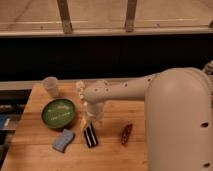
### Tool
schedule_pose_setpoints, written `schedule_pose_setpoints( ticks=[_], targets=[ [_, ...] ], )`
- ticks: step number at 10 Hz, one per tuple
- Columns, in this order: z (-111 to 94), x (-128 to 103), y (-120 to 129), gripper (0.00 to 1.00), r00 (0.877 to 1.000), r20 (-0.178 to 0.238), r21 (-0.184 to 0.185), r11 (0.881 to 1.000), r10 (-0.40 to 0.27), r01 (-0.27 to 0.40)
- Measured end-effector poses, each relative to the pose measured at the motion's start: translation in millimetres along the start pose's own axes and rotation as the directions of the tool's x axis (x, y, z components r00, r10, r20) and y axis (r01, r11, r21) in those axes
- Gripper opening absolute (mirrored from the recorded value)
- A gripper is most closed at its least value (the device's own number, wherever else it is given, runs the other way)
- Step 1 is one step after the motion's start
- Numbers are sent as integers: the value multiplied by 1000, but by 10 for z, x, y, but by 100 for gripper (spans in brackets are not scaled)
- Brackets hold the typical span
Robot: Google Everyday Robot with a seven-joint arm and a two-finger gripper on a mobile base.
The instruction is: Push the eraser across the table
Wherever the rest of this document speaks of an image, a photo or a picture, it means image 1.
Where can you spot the right metal railing post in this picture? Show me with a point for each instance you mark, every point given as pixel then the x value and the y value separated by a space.
pixel 130 15

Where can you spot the blue sponge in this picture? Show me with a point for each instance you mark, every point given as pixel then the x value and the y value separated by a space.
pixel 61 142

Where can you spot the white tube bottle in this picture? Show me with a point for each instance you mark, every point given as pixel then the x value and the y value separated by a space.
pixel 80 87

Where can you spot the left metal railing post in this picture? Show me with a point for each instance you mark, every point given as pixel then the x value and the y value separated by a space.
pixel 65 16

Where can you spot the metal railing post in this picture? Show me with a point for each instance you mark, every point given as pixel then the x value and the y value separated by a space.
pixel 130 15
pixel 65 16

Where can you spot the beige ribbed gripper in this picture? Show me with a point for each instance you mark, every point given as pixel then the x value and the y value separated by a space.
pixel 94 112

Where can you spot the green bowl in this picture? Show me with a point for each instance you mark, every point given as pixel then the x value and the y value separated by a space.
pixel 58 113

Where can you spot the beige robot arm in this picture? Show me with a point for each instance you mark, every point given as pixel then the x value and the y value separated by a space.
pixel 178 112

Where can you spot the clear plastic cup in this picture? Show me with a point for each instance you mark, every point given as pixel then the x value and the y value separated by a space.
pixel 50 84

